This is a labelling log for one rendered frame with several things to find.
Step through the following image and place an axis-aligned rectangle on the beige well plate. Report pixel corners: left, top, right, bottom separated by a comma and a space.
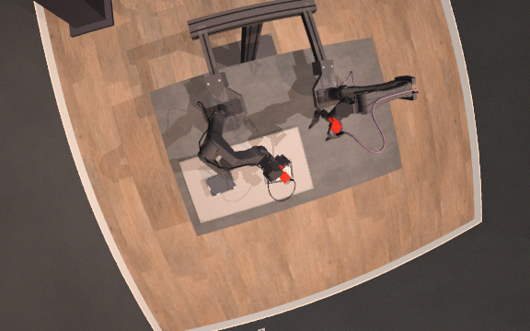
283, 165, 291, 176

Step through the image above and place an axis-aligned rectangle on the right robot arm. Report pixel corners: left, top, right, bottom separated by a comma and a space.
198, 99, 282, 179

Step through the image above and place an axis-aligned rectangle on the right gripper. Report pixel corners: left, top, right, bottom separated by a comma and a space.
262, 154, 291, 182

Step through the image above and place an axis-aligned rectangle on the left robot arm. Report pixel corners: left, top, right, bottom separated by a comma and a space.
317, 75, 417, 118

